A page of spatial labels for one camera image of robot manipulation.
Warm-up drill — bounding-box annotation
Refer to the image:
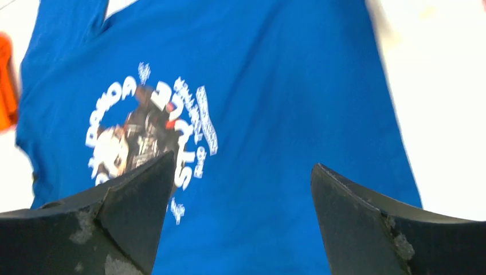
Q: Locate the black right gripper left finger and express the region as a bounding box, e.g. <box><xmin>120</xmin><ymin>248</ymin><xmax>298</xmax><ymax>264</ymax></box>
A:
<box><xmin>1</xmin><ymin>152</ymin><xmax>175</xmax><ymax>274</ymax></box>

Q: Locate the blue panda print t-shirt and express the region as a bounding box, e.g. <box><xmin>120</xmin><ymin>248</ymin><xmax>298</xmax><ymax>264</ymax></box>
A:
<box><xmin>17</xmin><ymin>1</ymin><xmax>421</xmax><ymax>274</ymax></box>

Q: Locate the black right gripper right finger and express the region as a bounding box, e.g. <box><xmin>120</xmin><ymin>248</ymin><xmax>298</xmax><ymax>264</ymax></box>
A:
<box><xmin>311</xmin><ymin>164</ymin><xmax>485</xmax><ymax>275</ymax></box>

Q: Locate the folded orange t-shirt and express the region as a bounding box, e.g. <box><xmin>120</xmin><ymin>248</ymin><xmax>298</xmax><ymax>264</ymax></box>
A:
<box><xmin>1</xmin><ymin>32</ymin><xmax>18</xmax><ymax>131</ymax></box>

